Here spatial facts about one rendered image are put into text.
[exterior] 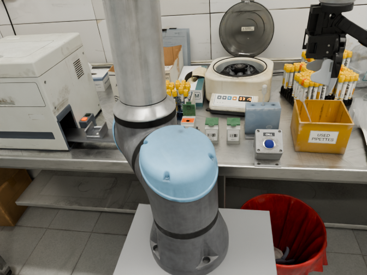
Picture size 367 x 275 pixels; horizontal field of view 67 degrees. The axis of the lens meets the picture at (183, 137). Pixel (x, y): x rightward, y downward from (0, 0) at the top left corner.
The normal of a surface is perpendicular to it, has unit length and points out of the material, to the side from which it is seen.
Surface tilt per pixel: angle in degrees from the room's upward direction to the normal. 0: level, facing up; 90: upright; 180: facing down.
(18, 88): 90
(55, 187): 0
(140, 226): 1
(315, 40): 90
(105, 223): 0
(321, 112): 90
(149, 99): 89
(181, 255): 72
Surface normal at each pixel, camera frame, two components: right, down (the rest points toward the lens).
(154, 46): 0.72, 0.36
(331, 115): -0.21, 0.58
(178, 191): 0.01, 0.53
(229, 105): -0.21, -0.49
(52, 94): 0.98, 0.02
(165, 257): -0.55, 0.25
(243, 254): -0.10, -0.82
